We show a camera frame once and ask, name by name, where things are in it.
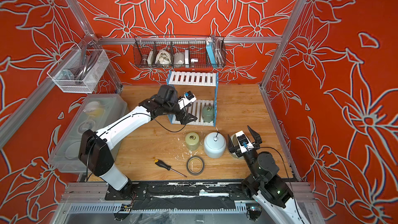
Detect cream floral tea canister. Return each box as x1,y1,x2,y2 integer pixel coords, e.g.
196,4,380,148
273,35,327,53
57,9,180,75
227,133,246,160

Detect blue white two-tier shelf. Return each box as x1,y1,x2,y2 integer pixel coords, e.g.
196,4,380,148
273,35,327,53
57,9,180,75
166,71,219,127

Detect white ceramic tea canister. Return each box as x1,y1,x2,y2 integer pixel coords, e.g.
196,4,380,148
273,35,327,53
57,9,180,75
204,131,227,159

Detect small yellow-green tea canister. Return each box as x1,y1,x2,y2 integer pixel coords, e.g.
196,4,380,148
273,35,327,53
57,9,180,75
185,132,200,151

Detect small blue-grey tea canister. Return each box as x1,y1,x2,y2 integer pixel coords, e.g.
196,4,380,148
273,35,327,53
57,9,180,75
171,102,182,114

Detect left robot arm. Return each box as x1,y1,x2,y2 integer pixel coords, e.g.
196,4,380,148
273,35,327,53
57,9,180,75
78,85,198,195

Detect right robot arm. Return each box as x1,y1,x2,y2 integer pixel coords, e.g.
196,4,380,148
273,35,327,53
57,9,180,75
228,127,309,224

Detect small dark green tea canister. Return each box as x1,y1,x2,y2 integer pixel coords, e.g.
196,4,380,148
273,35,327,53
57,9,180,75
202,105,215,123

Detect roll of brown tape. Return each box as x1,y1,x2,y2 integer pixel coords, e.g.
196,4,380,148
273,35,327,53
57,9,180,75
186,156,205,176

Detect yellow black screwdriver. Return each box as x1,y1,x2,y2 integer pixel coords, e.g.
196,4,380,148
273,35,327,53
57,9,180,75
154,159,187,178

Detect cream cloth item in basket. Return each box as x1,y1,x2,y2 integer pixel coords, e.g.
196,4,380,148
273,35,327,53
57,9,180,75
154,49,172,65

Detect light blue box in basket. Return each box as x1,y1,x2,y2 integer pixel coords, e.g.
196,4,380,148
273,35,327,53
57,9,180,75
205,37,217,67

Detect translucent plastic storage box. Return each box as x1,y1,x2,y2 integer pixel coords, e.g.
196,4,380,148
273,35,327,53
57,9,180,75
48,94,129,174

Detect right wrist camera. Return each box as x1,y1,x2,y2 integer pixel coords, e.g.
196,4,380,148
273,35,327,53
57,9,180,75
235,131,254,154

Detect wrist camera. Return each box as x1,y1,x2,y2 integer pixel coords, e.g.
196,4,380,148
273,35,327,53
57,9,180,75
177,91,197,110
235,131,254,154

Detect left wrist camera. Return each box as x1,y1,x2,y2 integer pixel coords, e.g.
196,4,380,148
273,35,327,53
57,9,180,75
177,91,197,110

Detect black wire wall basket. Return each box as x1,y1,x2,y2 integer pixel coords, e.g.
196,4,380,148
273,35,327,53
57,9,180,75
133,35,227,69

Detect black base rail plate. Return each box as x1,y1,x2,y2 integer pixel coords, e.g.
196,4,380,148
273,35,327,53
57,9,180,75
105,179,257,210

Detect grey hoses in bin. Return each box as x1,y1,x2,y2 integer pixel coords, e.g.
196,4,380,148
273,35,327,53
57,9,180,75
73,45,100,81

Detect clear plastic wall bin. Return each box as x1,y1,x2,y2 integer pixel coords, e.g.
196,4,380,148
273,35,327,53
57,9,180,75
47,45,110,94

